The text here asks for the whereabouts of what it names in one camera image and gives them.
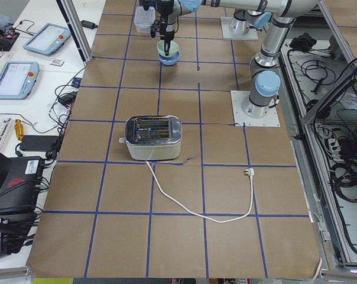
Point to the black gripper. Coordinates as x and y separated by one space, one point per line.
166 26

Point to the green bowl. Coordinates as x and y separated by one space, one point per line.
173 50

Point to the blue bowl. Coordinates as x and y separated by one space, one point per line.
169 61

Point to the clear plastic container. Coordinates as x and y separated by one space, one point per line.
144 19

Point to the black power adapter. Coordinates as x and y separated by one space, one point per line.
88 24

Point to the cream toaster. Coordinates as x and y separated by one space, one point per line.
153 137

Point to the upper teach pendant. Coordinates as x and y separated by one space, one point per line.
48 40

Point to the teach pendant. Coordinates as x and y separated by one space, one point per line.
48 40
17 80

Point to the lower teach pendant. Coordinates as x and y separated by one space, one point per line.
17 80

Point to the yellow tool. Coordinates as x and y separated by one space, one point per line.
19 130

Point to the white keyboard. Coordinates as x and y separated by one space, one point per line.
6 129

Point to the black computer box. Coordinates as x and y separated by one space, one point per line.
19 178

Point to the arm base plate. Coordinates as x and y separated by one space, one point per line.
249 115
233 29

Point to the aluminium frame post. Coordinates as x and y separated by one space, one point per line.
71 18

